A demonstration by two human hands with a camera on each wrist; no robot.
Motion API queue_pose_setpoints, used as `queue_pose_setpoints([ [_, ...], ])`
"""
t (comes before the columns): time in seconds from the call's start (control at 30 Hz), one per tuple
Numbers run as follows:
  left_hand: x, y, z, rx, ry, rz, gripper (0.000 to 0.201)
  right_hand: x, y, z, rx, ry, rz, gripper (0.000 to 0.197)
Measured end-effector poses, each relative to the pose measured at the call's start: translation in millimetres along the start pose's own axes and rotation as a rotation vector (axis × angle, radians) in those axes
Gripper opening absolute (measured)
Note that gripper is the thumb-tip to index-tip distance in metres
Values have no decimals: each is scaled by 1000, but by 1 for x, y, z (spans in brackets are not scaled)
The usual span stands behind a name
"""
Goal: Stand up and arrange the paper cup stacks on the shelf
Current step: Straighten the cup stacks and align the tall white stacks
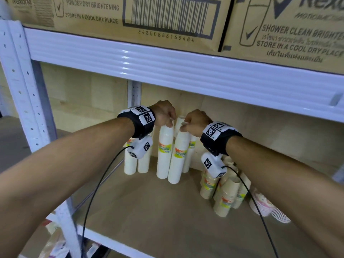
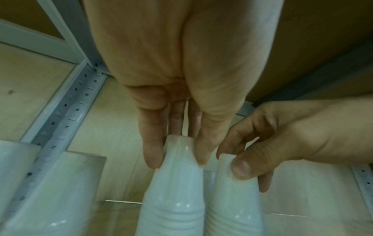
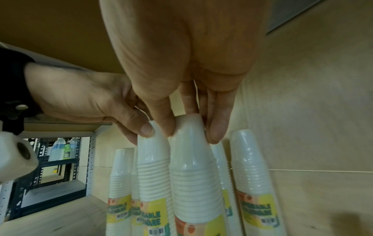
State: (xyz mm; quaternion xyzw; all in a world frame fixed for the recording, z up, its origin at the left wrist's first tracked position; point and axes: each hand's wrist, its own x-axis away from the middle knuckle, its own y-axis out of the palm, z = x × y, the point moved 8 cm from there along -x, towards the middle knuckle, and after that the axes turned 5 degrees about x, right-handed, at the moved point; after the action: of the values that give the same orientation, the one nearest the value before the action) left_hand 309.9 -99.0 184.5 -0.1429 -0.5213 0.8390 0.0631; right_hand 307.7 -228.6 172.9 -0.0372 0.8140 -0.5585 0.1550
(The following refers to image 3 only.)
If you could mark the person's right hand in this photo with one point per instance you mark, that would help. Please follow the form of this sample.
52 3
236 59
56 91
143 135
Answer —
174 46

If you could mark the person's left hand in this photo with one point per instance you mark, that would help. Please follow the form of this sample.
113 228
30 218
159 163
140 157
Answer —
75 92

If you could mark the slim white cup pack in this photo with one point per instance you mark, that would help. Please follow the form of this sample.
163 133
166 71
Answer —
153 179

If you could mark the wide white cup pack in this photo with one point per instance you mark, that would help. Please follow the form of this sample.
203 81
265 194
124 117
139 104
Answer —
195 172

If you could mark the clear water bottle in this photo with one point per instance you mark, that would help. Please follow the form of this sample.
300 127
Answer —
56 149
75 147

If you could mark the green bottle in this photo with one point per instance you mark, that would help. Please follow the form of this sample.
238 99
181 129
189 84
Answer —
67 152

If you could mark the brown shelf board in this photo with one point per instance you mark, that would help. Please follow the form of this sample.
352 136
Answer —
58 27

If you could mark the dark blue metal rack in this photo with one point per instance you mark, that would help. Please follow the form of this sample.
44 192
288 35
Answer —
58 162

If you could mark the row of white cup stacks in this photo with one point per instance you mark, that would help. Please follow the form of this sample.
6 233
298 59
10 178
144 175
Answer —
256 184

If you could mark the grey metal shelf frame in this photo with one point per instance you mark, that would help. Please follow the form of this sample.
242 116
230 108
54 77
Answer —
67 126

